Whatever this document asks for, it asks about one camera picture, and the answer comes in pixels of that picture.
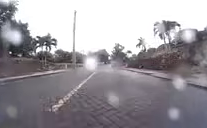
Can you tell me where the white painted centre line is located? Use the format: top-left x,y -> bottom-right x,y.
50,71 -> 97,113

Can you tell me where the grey asphalt road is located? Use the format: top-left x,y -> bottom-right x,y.
0,63 -> 207,128

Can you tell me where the large dark tree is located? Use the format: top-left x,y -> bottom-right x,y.
0,0 -> 36,74

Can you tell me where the overgrown bank with bushes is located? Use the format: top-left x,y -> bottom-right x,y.
126,30 -> 207,72

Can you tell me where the tall pole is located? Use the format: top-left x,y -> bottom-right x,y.
71,9 -> 78,69

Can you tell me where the row of trees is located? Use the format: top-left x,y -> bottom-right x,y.
35,42 -> 134,65

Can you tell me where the pale kerb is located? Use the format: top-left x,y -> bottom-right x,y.
121,67 -> 207,90
0,68 -> 67,85

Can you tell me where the grey pavement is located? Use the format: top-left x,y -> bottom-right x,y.
130,65 -> 207,89

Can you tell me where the low wall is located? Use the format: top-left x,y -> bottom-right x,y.
0,57 -> 43,80

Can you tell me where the tall palm tree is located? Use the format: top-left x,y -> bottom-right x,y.
153,19 -> 182,52

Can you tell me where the small palm tree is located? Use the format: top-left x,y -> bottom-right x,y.
135,36 -> 148,53

